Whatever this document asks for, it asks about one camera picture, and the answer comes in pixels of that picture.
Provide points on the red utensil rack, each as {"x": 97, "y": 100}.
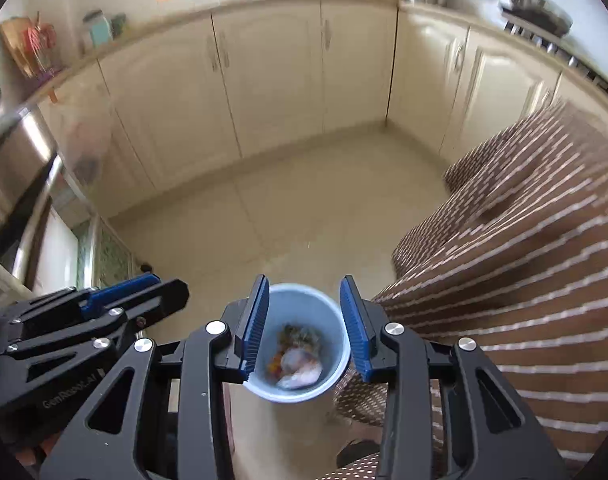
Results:
{"x": 32, "y": 43}

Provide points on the black wok with lid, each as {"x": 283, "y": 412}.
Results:
{"x": 544, "y": 14}

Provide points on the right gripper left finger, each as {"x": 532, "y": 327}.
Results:
{"x": 250, "y": 328}

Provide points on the black gas stove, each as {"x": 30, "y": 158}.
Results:
{"x": 555, "y": 47}

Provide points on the snack wrapper pile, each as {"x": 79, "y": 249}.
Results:
{"x": 297, "y": 362}

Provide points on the steel rice cooker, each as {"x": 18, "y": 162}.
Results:
{"x": 26, "y": 146}

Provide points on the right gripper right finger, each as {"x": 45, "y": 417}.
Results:
{"x": 361, "y": 334}

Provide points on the light blue trash bin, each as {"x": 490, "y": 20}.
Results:
{"x": 301, "y": 305}

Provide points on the brown polka dot tablecloth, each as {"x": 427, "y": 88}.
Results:
{"x": 492, "y": 342}

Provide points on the clear jar with lid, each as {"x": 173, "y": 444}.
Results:
{"x": 96, "y": 30}

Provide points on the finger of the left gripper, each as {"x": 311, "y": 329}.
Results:
{"x": 99, "y": 299}

